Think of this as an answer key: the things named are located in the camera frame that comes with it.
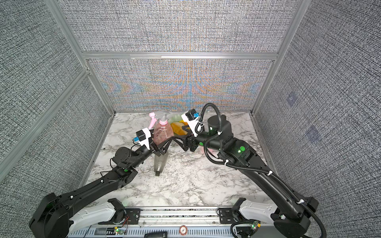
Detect translucent pink spray bottle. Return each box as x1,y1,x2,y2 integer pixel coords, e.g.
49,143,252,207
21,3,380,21
153,121,174,146

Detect grey pink spray nozzle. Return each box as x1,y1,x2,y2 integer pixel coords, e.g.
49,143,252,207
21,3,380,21
148,111,171,130

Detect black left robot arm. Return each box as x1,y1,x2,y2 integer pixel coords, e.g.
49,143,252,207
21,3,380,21
29,138,173,238

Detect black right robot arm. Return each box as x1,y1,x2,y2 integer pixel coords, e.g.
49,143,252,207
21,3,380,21
180,111,327,238

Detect clear grey spray bottle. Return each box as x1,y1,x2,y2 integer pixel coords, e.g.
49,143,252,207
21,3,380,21
154,153,169,177

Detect orange bread roll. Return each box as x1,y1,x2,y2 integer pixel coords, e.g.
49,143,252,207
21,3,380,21
171,122,187,135

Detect green scalloped plate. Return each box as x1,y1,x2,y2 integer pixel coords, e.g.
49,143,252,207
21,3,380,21
168,114,183,124

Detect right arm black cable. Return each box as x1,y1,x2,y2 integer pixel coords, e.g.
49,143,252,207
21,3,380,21
198,102,327,238

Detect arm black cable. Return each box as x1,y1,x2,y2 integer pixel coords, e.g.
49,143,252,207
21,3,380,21
198,102,327,238
99,142,143,178

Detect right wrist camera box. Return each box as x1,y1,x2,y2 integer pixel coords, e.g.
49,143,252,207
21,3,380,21
182,109,203,137

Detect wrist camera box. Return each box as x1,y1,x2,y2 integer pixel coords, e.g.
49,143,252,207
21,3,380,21
182,109,203,137
133,128,151,150

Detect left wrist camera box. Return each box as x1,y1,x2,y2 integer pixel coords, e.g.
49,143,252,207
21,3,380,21
133,128,151,150

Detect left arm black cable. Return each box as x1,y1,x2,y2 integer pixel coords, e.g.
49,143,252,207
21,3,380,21
99,142,143,178

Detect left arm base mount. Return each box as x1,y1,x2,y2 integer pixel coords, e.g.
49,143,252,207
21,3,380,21
98,198,141,226

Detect aluminium front rail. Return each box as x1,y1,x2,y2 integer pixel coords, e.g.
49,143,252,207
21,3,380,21
55,206,310,238

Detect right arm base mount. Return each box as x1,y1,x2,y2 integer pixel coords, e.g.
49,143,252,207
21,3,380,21
217,198,259,224

